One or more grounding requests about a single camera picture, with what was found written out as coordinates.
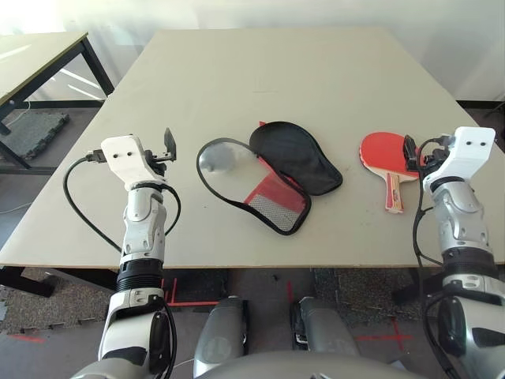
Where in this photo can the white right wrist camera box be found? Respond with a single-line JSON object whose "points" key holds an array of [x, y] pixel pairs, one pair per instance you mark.
{"points": [[469, 150]]}

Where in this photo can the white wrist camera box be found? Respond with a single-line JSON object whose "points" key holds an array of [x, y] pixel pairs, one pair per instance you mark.
{"points": [[126, 158], [469, 150]]}

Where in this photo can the grey robot left leg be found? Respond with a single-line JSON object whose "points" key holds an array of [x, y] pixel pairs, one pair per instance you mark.
{"points": [[221, 335]]}

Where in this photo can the grey robot right leg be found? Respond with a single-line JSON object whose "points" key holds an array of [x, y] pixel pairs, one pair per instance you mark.
{"points": [[323, 327]]}

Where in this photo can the red black paddle case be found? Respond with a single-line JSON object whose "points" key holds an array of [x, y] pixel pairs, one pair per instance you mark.
{"points": [[296, 158]]}

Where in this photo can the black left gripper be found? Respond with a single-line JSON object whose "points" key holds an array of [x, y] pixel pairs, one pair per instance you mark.
{"points": [[159, 166]]}

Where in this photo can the dark grey foam mat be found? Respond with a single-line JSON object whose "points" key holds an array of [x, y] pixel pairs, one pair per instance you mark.
{"points": [[39, 130]]}

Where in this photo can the beige side table black frame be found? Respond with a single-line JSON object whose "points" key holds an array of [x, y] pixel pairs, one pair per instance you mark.
{"points": [[39, 51]]}

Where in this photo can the grey robot leg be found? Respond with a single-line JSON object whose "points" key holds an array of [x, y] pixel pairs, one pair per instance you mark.
{"points": [[221, 335], [323, 327]]}

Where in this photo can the red ping-pong paddle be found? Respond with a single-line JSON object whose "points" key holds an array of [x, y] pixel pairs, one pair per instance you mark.
{"points": [[378, 152]]}

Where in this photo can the black table leg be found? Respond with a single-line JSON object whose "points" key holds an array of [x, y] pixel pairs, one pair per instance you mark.
{"points": [[27, 282], [406, 290]]}

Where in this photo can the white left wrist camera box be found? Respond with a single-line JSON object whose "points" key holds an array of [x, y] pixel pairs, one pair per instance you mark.
{"points": [[126, 158]]}

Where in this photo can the grey robot torso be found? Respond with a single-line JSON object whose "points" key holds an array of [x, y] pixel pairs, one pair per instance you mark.
{"points": [[276, 369]]}

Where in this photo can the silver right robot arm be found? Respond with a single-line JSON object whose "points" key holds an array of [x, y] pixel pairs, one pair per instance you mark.
{"points": [[461, 221]]}

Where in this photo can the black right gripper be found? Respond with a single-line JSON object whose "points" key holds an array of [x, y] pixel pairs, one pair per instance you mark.
{"points": [[434, 156]]}

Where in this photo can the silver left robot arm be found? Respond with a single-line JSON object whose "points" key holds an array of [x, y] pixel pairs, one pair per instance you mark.
{"points": [[138, 221]]}

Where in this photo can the grey plush zipper charm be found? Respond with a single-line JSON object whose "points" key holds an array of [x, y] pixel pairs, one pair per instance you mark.
{"points": [[217, 158]]}

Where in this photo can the speckled dark floor mat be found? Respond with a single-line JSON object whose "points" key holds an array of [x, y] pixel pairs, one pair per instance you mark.
{"points": [[355, 288], [59, 312]]}

